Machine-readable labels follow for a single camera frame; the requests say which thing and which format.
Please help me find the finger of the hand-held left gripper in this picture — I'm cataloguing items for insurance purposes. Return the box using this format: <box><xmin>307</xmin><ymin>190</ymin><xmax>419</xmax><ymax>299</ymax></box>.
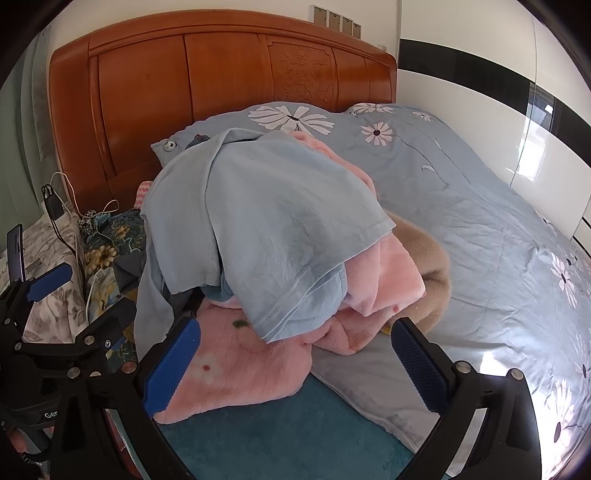
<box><xmin>9</xmin><ymin>262</ymin><xmax>74</xmax><ymax>319</ymax></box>
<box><xmin>21</xmin><ymin>300</ymin><xmax>138</xmax><ymax>366</ymax></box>

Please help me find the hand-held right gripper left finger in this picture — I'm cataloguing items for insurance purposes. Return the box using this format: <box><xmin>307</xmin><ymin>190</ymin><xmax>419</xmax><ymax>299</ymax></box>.
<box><xmin>46</xmin><ymin>314</ymin><xmax>202</xmax><ymax>480</ymax></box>

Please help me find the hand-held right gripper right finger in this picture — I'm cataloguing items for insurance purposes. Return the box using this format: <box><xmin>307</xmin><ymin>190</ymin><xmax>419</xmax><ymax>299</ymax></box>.
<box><xmin>390</xmin><ymin>318</ymin><xmax>544</xmax><ymax>480</ymax></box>

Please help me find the light blue shirt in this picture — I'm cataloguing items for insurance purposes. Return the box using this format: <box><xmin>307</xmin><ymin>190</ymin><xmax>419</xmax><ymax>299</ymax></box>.
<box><xmin>134</xmin><ymin>128</ymin><xmax>397</xmax><ymax>370</ymax></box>

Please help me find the dark smartphone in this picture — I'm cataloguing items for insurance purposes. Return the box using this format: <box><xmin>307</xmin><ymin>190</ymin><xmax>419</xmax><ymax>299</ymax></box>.
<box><xmin>6</xmin><ymin>224</ymin><xmax>27</xmax><ymax>282</ymax></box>

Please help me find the dark floral plush blanket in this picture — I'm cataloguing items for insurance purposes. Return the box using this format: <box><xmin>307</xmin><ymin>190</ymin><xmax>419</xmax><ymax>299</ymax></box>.
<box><xmin>81</xmin><ymin>210</ymin><xmax>148</xmax><ymax>365</ymax></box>

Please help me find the dark grey cloth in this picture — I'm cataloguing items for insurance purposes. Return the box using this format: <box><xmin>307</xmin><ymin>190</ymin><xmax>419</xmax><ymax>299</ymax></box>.
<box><xmin>113</xmin><ymin>256</ymin><xmax>148</xmax><ymax>296</ymax></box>

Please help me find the black white spotted cloth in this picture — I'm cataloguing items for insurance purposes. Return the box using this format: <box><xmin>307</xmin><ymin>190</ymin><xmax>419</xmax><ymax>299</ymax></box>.
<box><xmin>78</xmin><ymin>210</ymin><xmax>100</xmax><ymax>236</ymax></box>

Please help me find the pink fleece blanket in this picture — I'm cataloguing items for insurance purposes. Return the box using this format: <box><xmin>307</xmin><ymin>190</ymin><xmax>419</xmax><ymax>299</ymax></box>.
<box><xmin>152</xmin><ymin>131</ymin><xmax>428</xmax><ymax>425</ymax></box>

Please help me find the black charger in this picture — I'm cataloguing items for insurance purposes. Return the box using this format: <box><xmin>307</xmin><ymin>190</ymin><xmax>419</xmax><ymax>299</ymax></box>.
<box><xmin>41</xmin><ymin>185</ymin><xmax>68</xmax><ymax>220</ymax></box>

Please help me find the beige plush blanket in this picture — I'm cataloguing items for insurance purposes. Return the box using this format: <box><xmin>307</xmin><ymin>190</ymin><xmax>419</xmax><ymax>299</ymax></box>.
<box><xmin>379</xmin><ymin>210</ymin><xmax>451</xmax><ymax>335</ymax></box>

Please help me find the pink white zigzag cloth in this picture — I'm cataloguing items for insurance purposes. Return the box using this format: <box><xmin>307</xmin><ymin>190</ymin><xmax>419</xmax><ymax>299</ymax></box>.
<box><xmin>134</xmin><ymin>181</ymin><xmax>158</xmax><ymax>211</ymax></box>

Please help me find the teal patterned blanket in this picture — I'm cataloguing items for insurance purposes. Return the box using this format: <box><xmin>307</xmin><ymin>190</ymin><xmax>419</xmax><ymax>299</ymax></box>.
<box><xmin>157</xmin><ymin>374</ymin><xmax>416</xmax><ymax>480</ymax></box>

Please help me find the light blue floral duvet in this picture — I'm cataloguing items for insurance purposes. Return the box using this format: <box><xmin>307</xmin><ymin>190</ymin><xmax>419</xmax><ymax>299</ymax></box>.
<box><xmin>152</xmin><ymin>100</ymin><xmax>591</xmax><ymax>480</ymax></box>

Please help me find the glossy white black-striped wardrobe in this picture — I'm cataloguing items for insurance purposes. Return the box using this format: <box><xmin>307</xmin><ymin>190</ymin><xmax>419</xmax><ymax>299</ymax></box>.
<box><xmin>397</xmin><ymin>0</ymin><xmax>591</xmax><ymax>259</ymax></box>

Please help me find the white cable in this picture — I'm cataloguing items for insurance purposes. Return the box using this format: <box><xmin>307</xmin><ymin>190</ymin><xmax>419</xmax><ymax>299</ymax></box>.
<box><xmin>48</xmin><ymin>172</ymin><xmax>122</xmax><ymax>241</ymax></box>
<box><xmin>85</xmin><ymin>271</ymin><xmax>108</xmax><ymax>325</ymax></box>

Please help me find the black cable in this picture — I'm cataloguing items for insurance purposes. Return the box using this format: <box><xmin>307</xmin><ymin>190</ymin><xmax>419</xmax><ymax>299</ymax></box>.
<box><xmin>50</xmin><ymin>216</ymin><xmax>86</xmax><ymax>289</ymax></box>

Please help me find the orange wooden bed frame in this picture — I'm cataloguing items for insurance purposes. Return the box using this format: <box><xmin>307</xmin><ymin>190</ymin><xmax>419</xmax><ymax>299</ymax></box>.
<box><xmin>48</xmin><ymin>10</ymin><xmax>399</xmax><ymax>217</ymax></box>

